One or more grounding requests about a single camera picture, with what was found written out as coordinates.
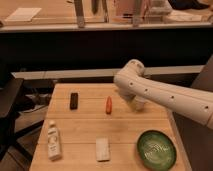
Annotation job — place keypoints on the black office chair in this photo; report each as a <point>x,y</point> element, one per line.
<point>12,101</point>

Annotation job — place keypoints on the grey metal post right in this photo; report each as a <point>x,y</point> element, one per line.
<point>136,16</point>

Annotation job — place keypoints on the black rectangular remote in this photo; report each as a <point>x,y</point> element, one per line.
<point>74,101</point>

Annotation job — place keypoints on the white paper sheet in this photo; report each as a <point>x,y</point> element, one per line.
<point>23,14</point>

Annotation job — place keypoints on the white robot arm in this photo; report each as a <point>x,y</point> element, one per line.
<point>194,104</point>

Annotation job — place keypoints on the white plastic bottle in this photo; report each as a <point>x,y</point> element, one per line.
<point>54,146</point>

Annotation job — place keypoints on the grey metal post left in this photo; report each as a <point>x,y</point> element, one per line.
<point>79,13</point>

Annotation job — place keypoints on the grey metal post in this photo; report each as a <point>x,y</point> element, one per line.
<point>136,16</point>
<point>79,13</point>

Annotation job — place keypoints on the green ribbed bowl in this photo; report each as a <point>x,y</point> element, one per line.
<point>156,150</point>

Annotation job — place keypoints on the white paper cup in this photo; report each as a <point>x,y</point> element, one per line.
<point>139,103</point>

